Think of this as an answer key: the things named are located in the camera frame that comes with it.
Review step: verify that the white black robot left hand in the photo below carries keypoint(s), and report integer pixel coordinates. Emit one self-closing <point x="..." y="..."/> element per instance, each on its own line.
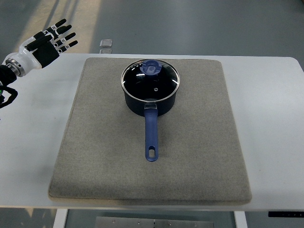
<point x="42" y="49"/>

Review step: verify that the glass lid with blue knob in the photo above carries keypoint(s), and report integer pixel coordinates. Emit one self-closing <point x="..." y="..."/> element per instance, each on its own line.
<point x="150" y="80"/>

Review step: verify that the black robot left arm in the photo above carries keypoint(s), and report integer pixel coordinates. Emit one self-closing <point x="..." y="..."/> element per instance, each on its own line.
<point x="8" y="74"/>

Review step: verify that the metal floor plate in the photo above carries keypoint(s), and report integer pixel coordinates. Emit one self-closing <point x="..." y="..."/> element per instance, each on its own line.
<point x="106" y="43"/>
<point x="105" y="51"/>

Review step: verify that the dark blue saucepan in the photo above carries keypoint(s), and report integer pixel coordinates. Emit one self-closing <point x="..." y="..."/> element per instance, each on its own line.
<point x="150" y="110"/>

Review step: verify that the white table leg left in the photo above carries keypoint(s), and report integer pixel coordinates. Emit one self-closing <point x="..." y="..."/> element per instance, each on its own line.
<point x="60" y="218"/>

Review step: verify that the white table leg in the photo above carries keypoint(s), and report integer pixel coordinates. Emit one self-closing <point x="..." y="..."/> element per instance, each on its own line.
<point x="240" y="219"/>
<point x="60" y="218"/>

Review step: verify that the grey felt mat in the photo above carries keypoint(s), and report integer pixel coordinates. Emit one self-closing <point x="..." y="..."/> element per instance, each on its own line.
<point x="159" y="133"/>

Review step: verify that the white table leg right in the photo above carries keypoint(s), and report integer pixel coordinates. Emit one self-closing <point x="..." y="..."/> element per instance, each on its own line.
<point x="240" y="219"/>

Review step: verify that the black table control panel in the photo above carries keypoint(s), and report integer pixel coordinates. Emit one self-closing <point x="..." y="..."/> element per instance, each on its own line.
<point x="286" y="214"/>

